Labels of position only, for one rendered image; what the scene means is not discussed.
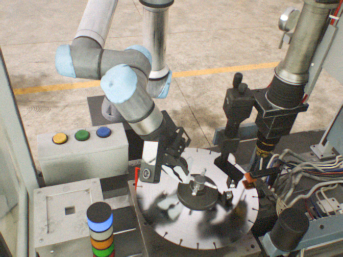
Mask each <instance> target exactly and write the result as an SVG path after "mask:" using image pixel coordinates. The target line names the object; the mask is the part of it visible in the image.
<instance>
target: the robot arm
mask: <svg viewBox="0 0 343 257"><path fill-rule="evenodd" d="M138 1H139V3H140V4H141V5H142V46H141V45H131V46H129V47H127V48H126V49H125V50H124V51H123V52H122V50H112V49H103V48H104V46H105V43H106V39H107V36H108V32H109V29H110V26H111V22H112V20H113V17H114V13H115V10H116V7H117V3H118V0H88V3H87V6H86V8H85V11H84V14H83V17H82V19H81V21H80V24H79V26H78V29H77V32H76V34H75V37H74V40H73V41H72V43H71V45H69V44H68V45H60V46H59V47H58V49H57V50H56V54H55V67H56V70H57V72H58V73H59V74H60V75H61V76H66V77H69V78H75V79H76V78H80V79H90V80H99V81H101V83H100V85H101V88H102V89H103V90H104V92H105V99H104V102H103V103H102V115H103V116H104V117H105V118H106V119H108V120H110V121H114V122H124V121H127V122H128V123H129V125H130V126H131V127H132V129H133V130H134V131H135V132H136V133H137V134H138V135H139V136H140V137H141V139H143V140H144V148H143V155H142V159H141V167H140V175H139V180H140V181H141V182H144V183H150V184H157V183H160V178H161V170H162V171H163V172H165V173H166V174H169V175H170V176H171V177H173V179H176V180H177V181H179V182H181V183H186V184H188V183H189V181H190V180H191V175H190V172H191V168H192V165H193V158H192V157H189V158H187V159H185V158H184V157H183V156H181V153H182V152H184V150H185V148H186V146H187V147H188V146H189V144H190V142H191V139H190V137H189V136H188V134H187V133H186V131H185V129H184V127H182V126H176V125H175V123H174V122H173V120H172V119H171V117H170V116H169V114H168V112H167V111H166V110H162V111H160V110H159V108H158V107H157V105H156V104H155V103H154V101H153V100H152V97H153V98H155V99H165V98H166V97H167V96H168V92H169V88H170V83H171V79H172V71H171V70H169V67H168V64H167V63H166V62H165V55H166V47H167V31H168V16H169V7H171V6H172V5H173V3H174V0H138ZM178 129H179V132H178V133H177V132H176V131H177V130H178ZM184 133H185V135H186V136H187V138H188V139H187V142H185V140H186V139H185V137H182V135H183V134H184Z"/></svg>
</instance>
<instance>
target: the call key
mask: <svg viewBox="0 0 343 257"><path fill-rule="evenodd" d="M66 139H67V138H66V135H65V134H63V133H58V134H55V135H54V137H53V140H54V142H56V143H62V142H65V141H66Z"/></svg>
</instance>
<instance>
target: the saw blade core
mask: <svg viewBox="0 0 343 257"><path fill-rule="evenodd" d="M196 150H197V149H196V148H185V150H184V151H185V152H182V153H181V156H183V157H184V158H185V159H187V158H189V157H192V158H193V165H192V168H191V172H190V174H201V173H202V171H203V168H206V169H207V170H206V173H205V176H208V177H210V179H212V180H213V181H214V182H215V183H216V185H217V187H218V198H217V200H216V203H214V204H213V205H212V206H210V207H208V208H205V209H202V210H197V209H194V208H191V207H188V206H187V205H185V204H184V203H182V202H181V200H180V199H179V197H178V193H177V188H178V183H179V181H177V180H176V179H173V177H171V176H170V175H169V174H166V173H165V172H163V171H162V170H161V178H160V183H157V184H150V183H144V182H141V181H140V180H138V183H137V189H136V197H137V199H138V200H137V203H138V207H139V210H140V212H141V213H142V216H143V217H144V219H145V221H146V222H147V223H148V225H149V226H151V225H152V224H153V223H155V224H153V226H151V228H152V229H153V230H154V231H155V232H156V233H157V234H159V235H160V236H162V237H163V236H164V235H165V233H166V232H167V233H168V234H167V235H165V237H164V238H165V239H167V240H168V241H170V242H172V243H174V244H177V245H179V244H180V240H183V241H182V242H181V245H180V246H184V247H188V248H191V249H197V243H199V249H200V250H209V249H215V245H216V248H217V249H218V248H220V247H224V246H227V245H230V244H231V242H232V243H234V242H236V241H238V240H239V239H241V238H242V237H243V236H244V235H246V234H247V233H248V231H249V230H250V229H251V227H252V226H253V225H254V224H253V223H254V222H255V220H256V218H257V214H258V206H259V203H258V195H257V191H256V188H255V186H254V184H253V182H252V183H248V181H247V179H246V178H245V176H243V179H242V180H241V181H239V183H238V185H237V188H236V189H235V188H233V189H228V188H227V184H226V181H227V178H228V176H227V175H226V174H225V173H224V172H222V171H221V170H220V169H219V168H218V167H217V166H215V165H214V164H213V162H214V160H215V159H216V158H217V157H219V156H220V153H217V152H214V151H211V154H210V150H206V149H200V148H198V152H196ZM249 185H252V186H249ZM141 187H142V188H141ZM252 196H253V197H254V198H253V197H252ZM141 198H142V200H141ZM252 209H255V210H252ZM145 211H147V212H145ZM143 212H144V213H143ZM248 220H250V222H249V221H248ZM240 230H241V231H242V232H241V231H240ZM243 233H244V234H243ZM228 238H230V241H231V242H230V241H229V239H228ZM213 243H215V245H214V244H213Z"/></svg>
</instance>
